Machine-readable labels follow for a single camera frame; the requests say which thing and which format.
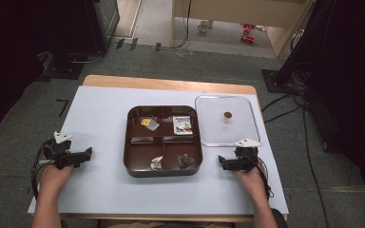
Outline light wooden desk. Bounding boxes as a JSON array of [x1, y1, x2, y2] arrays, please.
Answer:
[[170, 0, 317, 59]]

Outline wooden table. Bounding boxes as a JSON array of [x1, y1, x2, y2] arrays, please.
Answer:
[[58, 74, 289, 223]]

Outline black curtain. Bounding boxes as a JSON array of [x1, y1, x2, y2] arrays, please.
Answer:
[[0, 0, 100, 141], [279, 0, 365, 210]]

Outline white table mat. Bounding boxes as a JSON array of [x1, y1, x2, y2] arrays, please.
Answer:
[[27, 85, 290, 217]]

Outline white crumpled wrapper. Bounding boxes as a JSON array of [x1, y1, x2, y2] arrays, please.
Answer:
[[149, 155, 164, 171]]

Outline white mug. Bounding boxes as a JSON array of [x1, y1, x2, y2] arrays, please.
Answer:
[[197, 20, 211, 34]]

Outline brown divided tray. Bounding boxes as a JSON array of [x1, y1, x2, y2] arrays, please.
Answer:
[[123, 104, 203, 178]]

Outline black floor cables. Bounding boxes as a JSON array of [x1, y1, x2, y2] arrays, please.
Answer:
[[260, 89, 332, 228]]

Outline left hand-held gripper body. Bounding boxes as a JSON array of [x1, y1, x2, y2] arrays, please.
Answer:
[[43, 130, 81, 170]]

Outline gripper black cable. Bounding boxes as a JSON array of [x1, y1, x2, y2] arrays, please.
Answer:
[[30, 138, 55, 201], [252, 157, 275, 200]]

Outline white printed packet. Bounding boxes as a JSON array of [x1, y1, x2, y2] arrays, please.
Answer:
[[172, 115, 194, 136]]

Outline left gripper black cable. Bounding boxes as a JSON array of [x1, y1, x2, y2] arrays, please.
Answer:
[[30, 138, 55, 201]]

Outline black stand base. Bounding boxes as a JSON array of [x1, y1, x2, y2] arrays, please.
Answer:
[[260, 68, 302, 95], [40, 49, 106, 81]]

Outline person's right hand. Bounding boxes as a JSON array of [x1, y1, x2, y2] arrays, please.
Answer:
[[233, 164, 267, 199]]

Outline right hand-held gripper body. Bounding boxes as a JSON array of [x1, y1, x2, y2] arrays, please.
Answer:
[[231, 138, 262, 174]]

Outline clear lid with gold knob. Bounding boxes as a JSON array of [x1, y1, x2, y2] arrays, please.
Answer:
[[194, 94, 262, 148]]

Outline dark cabinet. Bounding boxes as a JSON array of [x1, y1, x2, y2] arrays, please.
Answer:
[[85, 0, 121, 54]]

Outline person's left hand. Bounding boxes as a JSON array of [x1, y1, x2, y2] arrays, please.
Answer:
[[39, 162, 74, 199]]

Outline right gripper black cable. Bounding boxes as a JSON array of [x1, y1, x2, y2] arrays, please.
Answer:
[[252, 157, 275, 200]]

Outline black hanging cable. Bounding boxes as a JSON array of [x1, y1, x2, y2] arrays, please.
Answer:
[[170, 0, 193, 50]]

